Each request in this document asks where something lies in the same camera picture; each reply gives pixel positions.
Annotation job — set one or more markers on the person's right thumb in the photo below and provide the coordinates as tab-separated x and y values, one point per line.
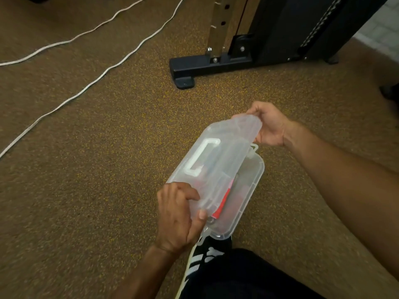
254	112

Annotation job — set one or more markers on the black white striped shoe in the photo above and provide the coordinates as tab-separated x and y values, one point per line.
199	261

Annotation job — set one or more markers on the red item in box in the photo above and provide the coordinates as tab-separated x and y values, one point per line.
225	200

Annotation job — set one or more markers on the person's left forearm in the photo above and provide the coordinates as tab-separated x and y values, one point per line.
146	274

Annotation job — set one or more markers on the clear plastic box lid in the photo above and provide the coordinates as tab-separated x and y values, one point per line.
215	158

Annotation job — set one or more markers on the person's left hand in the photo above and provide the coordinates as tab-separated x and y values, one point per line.
174	221

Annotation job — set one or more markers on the clear plastic storage box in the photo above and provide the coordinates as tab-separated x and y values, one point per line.
240	196

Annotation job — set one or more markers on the person's right hand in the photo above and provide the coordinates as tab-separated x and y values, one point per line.
271	127

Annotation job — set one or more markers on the person's left thumb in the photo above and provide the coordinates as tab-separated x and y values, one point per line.
199	224

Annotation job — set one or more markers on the person's right forearm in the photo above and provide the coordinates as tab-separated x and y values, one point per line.
349	189

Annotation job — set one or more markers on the person's black trouser leg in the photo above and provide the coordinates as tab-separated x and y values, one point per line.
246	277

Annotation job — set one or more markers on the black gym machine frame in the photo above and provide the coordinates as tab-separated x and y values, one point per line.
265	34

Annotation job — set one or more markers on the black object at edge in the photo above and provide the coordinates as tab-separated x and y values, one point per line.
391	93

